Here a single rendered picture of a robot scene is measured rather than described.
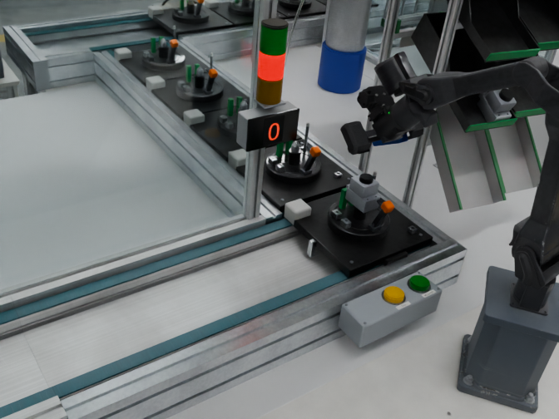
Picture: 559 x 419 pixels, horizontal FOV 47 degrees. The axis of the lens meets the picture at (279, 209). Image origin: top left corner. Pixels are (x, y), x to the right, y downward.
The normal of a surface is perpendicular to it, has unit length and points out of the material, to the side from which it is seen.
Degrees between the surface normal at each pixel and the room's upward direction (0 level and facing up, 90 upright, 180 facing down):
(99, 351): 0
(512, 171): 45
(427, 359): 0
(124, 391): 0
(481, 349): 90
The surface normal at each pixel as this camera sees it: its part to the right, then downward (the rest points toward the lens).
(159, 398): 0.56, 0.51
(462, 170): 0.35, -0.18
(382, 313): 0.08, -0.81
